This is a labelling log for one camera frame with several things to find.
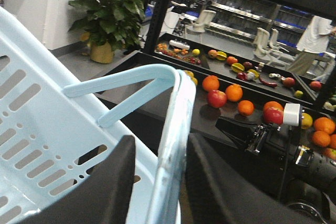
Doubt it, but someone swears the black wood produce stand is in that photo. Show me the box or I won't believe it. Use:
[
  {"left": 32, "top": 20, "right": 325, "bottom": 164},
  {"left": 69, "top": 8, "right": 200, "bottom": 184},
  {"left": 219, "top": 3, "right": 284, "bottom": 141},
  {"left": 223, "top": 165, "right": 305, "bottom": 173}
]
[{"left": 99, "top": 0, "right": 336, "bottom": 204}]

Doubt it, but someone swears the small orange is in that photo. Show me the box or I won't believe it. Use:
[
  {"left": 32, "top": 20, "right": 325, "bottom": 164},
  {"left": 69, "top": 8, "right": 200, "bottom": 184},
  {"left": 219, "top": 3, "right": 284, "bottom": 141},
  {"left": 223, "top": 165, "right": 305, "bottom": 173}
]
[
  {"left": 311, "top": 131, "right": 331, "bottom": 147},
  {"left": 329, "top": 134, "right": 336, "bottom": 150}
]

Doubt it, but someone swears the orange behind pink apple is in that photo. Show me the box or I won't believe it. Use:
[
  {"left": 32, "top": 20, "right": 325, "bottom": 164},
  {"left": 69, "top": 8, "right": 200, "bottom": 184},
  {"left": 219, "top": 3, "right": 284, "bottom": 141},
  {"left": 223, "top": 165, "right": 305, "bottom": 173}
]
[{"left": 263, "top": 101, "right": 284, "bottom": 112}]

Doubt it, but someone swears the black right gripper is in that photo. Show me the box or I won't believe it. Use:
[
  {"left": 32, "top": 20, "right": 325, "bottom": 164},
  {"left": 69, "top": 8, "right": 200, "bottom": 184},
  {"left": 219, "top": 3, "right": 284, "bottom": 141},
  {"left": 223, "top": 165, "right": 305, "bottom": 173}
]
[{"left": 216, "top": 116, "right": 299, "bottom": 171}]

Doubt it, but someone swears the red apple middle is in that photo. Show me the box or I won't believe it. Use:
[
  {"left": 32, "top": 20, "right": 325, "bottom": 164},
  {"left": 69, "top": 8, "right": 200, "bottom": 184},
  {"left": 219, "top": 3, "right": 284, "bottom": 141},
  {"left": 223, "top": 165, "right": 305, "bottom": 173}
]
[{"left": 323, "top": 147, "right": 336, "bottom": 161}]

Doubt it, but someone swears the pink red apple centre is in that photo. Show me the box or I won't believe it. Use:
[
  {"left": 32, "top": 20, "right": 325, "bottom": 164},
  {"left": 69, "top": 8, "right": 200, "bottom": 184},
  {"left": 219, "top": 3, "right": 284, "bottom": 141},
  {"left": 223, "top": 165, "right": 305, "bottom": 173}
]
[{"left": 263, "top": 107, "right": 283, "bottom": 125}]

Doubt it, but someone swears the small orange left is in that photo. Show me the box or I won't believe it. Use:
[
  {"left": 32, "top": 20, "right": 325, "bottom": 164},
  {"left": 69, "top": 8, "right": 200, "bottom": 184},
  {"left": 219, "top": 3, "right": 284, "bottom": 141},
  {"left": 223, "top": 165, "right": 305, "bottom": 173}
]
[{"left": 311, "top": 131, "right": 331, "bottom": 147}]

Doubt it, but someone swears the yellow orange fruit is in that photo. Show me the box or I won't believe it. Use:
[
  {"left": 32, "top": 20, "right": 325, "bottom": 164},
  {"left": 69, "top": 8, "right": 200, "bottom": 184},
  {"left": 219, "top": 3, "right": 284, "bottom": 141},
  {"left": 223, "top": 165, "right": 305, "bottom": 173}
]
[{"left": 301, "top": 112, "right": 313, "bottom": 130}]

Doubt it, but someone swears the pink red apple back left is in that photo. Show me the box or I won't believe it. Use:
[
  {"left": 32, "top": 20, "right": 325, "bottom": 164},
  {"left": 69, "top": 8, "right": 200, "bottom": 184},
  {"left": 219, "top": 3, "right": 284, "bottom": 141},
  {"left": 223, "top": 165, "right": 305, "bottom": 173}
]
[{"left": 207, "top": 90, "right": 227, "bottom": 109}]

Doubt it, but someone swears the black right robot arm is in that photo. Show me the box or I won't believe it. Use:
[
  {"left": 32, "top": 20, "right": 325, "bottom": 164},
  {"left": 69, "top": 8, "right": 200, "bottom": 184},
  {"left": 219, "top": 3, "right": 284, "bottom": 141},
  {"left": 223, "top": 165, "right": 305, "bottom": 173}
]
[{"left": 216, "top": 116, "right": 335, "bottom": 202}]

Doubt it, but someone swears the red chili pepper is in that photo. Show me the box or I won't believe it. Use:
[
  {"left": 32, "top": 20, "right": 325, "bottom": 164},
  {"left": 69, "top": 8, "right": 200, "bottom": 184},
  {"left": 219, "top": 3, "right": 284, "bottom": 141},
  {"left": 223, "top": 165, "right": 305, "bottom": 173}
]
[{"left": 258, "top": 77, "right": 278, "bottom": 88}]

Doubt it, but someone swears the red bell pepper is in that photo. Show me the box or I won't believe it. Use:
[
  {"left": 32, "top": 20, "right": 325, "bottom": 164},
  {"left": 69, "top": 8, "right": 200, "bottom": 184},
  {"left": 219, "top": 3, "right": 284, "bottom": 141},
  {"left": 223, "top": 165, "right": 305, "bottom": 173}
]
[{"left": 236, "top": 72, "right": 248, "bottom": 81}]

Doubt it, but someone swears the light blue plastic basket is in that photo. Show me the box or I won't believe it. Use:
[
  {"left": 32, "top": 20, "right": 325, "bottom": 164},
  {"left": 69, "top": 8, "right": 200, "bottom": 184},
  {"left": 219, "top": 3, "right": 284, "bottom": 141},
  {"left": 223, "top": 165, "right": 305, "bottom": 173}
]
[{"left": 1, "top": 9, "right": 196, "bottom": 223}]

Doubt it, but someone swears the white garlic bulb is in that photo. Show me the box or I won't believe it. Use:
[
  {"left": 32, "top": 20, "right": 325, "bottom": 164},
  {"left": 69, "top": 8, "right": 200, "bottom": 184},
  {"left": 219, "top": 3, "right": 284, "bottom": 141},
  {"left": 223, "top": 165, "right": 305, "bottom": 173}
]
[{"left": 247, "top": 72, "right": 259, "bottom": 81}]

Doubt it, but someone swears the potted green plant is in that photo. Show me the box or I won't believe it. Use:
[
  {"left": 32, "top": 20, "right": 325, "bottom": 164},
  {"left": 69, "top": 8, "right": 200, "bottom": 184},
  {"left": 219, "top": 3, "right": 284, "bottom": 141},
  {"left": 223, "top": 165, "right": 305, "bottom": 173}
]
[{"left": 68, "top": 0, "right": 145, "bottom": 64}]

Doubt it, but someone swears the large orange right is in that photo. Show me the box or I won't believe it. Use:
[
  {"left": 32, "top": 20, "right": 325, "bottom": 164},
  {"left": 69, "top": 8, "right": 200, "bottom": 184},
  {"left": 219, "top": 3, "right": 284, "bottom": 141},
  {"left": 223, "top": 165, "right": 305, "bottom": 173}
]
[{"left": 313, "top": 117, "right": 335, "bottom": 135}]

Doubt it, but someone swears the pink red apple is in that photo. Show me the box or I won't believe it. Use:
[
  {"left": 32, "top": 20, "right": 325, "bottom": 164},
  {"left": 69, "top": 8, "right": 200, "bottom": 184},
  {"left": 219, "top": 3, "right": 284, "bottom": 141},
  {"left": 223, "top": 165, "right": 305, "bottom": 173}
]
[
  {"left": 263, "top": 107, "right": 283, "bottom": 125},
  {"left": 207, "top": 90, "right": 227, "bottom": 109}
]

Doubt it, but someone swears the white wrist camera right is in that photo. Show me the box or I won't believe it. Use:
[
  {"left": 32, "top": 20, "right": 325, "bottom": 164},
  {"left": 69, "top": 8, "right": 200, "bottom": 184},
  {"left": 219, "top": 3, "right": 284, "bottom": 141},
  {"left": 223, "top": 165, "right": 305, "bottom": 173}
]
[{"left": 283, "top": 103, "right": 303, "bottom": 126}]

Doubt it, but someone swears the small orange right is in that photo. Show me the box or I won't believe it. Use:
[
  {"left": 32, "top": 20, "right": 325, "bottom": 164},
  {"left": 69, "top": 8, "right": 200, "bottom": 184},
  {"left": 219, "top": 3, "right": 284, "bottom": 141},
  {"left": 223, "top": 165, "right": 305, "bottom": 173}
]
[{"left": 329, "top": 134, "right": 336, "bottom": 150}]

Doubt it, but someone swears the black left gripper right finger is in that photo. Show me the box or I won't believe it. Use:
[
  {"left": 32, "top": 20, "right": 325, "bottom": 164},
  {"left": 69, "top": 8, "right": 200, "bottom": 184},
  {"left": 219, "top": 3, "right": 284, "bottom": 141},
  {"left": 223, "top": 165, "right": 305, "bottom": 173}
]
[{"left": 185, "top": 133, "right": 316, "bottom": 223}]

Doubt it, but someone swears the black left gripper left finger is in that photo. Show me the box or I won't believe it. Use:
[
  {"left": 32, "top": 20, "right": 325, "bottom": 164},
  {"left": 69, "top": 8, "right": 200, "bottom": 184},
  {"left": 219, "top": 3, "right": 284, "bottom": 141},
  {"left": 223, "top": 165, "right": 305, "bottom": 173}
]
[{"left": 21, "top": 135, "right": 135, "bottom": 223}]

